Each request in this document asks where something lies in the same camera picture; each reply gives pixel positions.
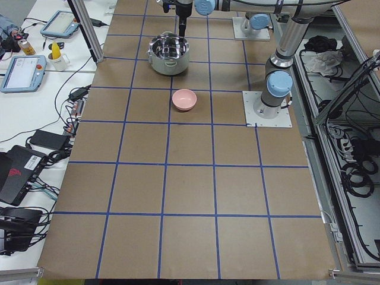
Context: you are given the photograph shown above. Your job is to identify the coiled black cables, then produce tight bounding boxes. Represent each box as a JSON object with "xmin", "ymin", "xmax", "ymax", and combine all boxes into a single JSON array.
[{"xmin": 340, "ymin": 160, "xmax": 376, "ymax": 198}]

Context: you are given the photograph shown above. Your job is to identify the near teach pendant tablet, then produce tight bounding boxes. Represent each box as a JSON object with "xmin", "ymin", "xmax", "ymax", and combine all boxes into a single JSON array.
[{"xmin": 1, "ymin": 55, "xmax": 47, "ymax": 93}]

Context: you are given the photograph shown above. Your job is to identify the yellow drink can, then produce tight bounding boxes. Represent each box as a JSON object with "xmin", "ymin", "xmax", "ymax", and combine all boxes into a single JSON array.
[{"xmin": 18, "ymin": 39, "xmax": 36, "ymax": 56}]

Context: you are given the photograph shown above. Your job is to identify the pink bowl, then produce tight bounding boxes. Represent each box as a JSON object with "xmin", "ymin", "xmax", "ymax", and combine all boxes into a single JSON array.
[{"xmin": 172, "ymin": 89, "xmax": 197, "ymax": 111}]

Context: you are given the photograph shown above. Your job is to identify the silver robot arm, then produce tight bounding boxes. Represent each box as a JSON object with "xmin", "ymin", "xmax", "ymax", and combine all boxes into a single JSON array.
[
  {"xmin": 245, "ymin": 14, "xmax": 270, "ymax": 34},
  {"xmin": 163, "ymin": 1, "xmax": 338, "ymax": 119}
]

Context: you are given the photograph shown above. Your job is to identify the crumpled white cloth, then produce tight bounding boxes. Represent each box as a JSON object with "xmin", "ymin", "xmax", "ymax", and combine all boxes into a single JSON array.
[{"xmin": 305, "ymin": 51, "xmax": 343, "ymax": 76}]

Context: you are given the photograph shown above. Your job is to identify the black red laptop computer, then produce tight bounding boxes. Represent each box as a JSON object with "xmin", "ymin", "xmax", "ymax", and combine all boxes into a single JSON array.
[{"xmin": 1, "ymin": 145, "xmax": 48, "ymax": 206}]

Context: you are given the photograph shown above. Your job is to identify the aluminium frame post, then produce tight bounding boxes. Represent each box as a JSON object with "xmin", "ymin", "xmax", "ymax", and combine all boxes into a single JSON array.
[{"xmin": 68, "ymin": 0, "xmax": 104, "ymax": 64}]

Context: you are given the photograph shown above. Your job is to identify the teach pendant tablet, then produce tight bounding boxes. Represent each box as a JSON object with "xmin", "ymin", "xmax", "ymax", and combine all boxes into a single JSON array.
[
  {"xmin": 1, "ymin": 55, "xmax": 47, "ymax": 93},
  {"xmin": 40, "ymin": 10, "xmax": 79, "ymax": 39}
]

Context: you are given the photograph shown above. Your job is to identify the black power adapter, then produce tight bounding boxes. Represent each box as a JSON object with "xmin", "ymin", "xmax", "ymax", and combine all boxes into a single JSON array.
[{"xmin": 30, "ymin": 130, "xmax": 70, "ymax": 150}]

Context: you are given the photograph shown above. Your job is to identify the black cloth bundle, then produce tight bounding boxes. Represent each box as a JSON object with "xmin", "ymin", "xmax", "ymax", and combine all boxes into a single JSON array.
[{"xmin": 304, "ymin": 35, "xmax": 337, "ymax": 53}]

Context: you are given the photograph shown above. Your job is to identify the black docking hub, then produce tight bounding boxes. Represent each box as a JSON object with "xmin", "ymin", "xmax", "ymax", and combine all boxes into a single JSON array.
[{"xmin": 1, "ymin": 207, "xmax": 43, "ymax": 256}]

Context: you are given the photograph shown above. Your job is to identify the white mug with banana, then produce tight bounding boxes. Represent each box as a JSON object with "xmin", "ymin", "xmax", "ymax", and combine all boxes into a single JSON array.
[{"xmin": 48, "ymin": 42, "xmax": 71, "ymax": 71}]

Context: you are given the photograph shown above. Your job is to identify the far teach pendant tablet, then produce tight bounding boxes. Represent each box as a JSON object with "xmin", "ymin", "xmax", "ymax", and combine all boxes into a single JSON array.
[{"xmin": 40, "ymin": 10, "xmax": 79, "ymax": 39}]

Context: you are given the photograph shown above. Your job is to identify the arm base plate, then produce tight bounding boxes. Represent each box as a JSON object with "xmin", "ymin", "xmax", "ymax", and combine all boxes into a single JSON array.
[
  {"xmin": 232, "ymin": 17, "xmax": 270, "ymax": 42},
  {"xmin": 242, "ymin": 91, "xmax": 292, "ymax": 128}
]

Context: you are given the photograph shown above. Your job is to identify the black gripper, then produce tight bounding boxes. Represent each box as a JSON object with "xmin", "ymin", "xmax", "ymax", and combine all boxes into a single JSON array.
[{"xmin": 175, "ymin": 0, "xmax": 192, "ymax": 39}]

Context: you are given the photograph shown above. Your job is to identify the pale green steel pot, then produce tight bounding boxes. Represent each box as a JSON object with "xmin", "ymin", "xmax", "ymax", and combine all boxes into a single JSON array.
[{"xmin": 147, "ymin": 31, "xmax": 189, "ymax": 76}]

